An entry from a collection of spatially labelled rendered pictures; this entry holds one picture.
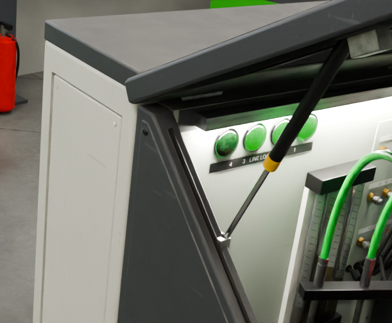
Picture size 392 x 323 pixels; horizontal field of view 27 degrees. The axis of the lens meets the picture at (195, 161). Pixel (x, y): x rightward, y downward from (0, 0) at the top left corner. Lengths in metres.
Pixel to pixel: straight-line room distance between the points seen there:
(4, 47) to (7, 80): 0.21
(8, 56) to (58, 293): 3.45
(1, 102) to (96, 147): 3.68
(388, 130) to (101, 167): 0.57
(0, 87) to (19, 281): 1.81
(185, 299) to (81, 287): 0.31
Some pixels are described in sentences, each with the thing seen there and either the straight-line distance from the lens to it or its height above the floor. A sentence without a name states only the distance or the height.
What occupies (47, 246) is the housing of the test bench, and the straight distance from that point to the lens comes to 1.51.
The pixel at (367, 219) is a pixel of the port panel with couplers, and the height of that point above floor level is 1.15.
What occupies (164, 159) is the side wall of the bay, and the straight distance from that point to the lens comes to 1.14.
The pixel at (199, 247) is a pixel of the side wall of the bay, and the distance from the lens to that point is 1.11.
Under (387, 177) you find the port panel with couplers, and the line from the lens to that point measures 1.62.
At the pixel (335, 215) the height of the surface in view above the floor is 1.25.
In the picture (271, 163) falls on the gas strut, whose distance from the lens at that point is 1.00.
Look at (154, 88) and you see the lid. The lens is 1.09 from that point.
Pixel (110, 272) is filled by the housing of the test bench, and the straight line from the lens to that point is 1.33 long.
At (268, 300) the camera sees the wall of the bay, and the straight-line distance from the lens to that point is 1.53.
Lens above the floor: 1.86
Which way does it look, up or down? 24 degrees down
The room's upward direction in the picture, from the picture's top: 7 degrees clockwise
